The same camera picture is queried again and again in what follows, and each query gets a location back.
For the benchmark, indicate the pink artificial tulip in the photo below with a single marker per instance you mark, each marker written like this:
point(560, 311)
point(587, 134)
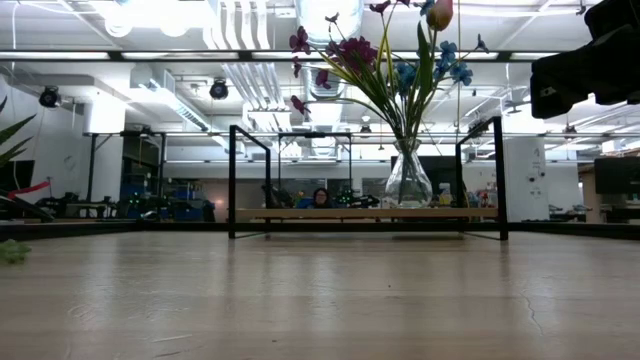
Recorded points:
point(440, 15)

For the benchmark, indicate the potted green artificial plant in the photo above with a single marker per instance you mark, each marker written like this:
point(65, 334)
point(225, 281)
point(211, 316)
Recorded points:
point(12, 132)

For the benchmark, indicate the person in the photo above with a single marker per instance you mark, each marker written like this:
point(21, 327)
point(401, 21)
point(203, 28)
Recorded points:
point(321, 198)

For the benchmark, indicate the blue artificial flower bunch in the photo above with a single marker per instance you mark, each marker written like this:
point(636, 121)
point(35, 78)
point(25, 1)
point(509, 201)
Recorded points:
point(460, 74)

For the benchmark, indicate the black background robot arm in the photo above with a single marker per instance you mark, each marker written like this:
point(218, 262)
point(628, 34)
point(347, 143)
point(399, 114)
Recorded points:
point(277, 197)
point(357, 200)

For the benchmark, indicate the black table frame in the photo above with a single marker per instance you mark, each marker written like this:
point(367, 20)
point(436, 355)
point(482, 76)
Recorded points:
point(100, 228)

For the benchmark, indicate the black metal wood shelf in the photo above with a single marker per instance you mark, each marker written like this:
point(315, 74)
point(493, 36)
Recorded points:
point(232, 175)

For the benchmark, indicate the black computer monitor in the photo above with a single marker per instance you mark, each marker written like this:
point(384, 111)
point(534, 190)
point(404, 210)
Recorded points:
point(15, 175)
point(620, 175)
point(445, 175)

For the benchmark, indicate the clear glass vase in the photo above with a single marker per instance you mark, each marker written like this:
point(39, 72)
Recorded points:
point(407, 190)

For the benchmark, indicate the blue storage bins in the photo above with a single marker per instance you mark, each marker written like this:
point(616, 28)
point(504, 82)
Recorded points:
point(303, 203)

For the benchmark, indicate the black metal rig frame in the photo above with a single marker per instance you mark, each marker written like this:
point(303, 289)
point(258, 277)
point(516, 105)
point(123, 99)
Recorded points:
point(162, 170)

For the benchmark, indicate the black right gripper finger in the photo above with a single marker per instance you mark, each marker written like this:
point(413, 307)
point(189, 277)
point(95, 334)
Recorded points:
point(565, 85)

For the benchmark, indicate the black round ceiling camera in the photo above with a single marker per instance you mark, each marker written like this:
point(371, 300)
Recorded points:
point(50, 97)
point(219, 89)

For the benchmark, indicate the black overhead rig bar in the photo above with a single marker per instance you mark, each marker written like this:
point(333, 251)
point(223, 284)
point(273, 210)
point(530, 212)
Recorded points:
point(200, 55)

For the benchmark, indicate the purple artificial flower bunch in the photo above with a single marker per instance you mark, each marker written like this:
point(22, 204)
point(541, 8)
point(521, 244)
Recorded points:
point(357, 52)

